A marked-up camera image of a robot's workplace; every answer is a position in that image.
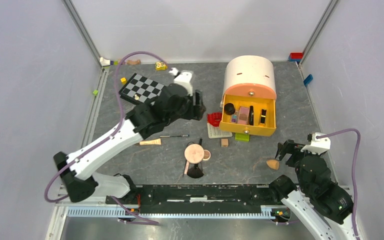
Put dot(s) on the colourful eyeshadow palette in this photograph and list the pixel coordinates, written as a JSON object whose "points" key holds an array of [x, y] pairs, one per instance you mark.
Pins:
{"points": [[234, 118]]}

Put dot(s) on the yellow cube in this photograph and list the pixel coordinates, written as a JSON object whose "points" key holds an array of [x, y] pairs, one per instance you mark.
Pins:
{"points": [[123, 80]]}

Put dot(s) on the red plastic arch toy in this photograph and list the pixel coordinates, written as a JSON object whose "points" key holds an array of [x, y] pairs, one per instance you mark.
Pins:
{"points": [[214, 118]]}

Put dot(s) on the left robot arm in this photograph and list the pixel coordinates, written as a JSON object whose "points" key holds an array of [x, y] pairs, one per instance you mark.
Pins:
{"points": [[78, 169]]}

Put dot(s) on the small wooden cube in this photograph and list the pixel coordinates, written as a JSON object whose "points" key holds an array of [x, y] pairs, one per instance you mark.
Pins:
{"points": [[224, 142]]}

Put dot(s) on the wooden arch block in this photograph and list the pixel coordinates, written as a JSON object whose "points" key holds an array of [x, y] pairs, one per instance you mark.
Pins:
{"points": [[133, 62]]}

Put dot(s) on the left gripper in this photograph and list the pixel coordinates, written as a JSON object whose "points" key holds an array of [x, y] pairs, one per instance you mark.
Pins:
{"points": [[198, 108]]}

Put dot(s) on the black eyeliner pencil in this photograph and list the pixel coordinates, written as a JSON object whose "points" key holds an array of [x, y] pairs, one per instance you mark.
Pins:
{"points": [[175, 136]]}

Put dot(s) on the orange makeup sponge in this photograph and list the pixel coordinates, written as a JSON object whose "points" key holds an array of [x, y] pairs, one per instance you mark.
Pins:
{"points": [[273, 164]]}

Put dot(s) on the yellow toy block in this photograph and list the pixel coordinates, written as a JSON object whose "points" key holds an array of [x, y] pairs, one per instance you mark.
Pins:
{"points": [[161, 66]]}

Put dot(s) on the green lego brick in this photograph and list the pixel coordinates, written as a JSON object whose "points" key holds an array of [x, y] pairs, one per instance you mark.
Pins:
{"points": [[242, 137]]}

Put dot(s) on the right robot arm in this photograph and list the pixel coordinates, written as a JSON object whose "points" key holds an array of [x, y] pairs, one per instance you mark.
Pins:
{"points": [[326, 209]]}

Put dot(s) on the blue block by wall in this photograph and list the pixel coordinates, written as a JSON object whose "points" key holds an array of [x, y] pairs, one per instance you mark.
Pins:
{"points": [[307, 80]]}

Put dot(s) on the small black round jar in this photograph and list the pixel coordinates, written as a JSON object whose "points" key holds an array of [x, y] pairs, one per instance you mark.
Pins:
{"points": [[229, 108]]}

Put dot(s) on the black makeup brush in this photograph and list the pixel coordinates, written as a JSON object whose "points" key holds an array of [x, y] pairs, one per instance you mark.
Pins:
{"points": [[195, 172]]}

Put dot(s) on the round drawer organizer box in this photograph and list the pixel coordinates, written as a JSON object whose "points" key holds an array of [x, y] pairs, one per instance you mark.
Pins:
{"points": [[249, 80]]}

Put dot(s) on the black white chessboard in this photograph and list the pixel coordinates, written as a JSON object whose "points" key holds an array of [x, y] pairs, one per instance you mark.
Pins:
{"points": [[144, 87]]}

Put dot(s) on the black mascara tube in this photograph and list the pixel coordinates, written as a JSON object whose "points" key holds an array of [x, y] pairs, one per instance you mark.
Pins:
{"points": [[251, 115]]}

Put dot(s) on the black gold lipstick case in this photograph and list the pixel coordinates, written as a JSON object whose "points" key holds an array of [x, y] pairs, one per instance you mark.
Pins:
{"points": [[263, 117]]}

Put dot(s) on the red blue blocks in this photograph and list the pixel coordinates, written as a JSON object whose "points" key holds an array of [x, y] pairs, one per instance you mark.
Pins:
{"points": [[295, 56]]}

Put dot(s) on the round pink powder compact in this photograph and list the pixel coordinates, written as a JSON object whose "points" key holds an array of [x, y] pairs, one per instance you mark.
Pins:
{"points": [[195, 154]]}

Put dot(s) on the beige concealer tube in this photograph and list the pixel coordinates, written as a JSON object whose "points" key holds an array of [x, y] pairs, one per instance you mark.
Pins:
{"points": [[157, 141]]}

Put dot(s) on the pink blush palette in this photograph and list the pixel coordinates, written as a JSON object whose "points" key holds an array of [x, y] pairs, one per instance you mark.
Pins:
{"points": [[243, 115]]}

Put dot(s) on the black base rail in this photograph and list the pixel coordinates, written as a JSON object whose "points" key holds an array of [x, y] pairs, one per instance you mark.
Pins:
{"points": [[209, 199]]}

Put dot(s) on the white corner bracket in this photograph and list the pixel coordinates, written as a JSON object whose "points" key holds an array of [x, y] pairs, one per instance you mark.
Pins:
{"points": [[105, 62]]}

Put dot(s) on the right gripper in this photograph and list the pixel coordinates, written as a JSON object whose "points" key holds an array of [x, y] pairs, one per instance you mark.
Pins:
{"points": [[289, 145]]}

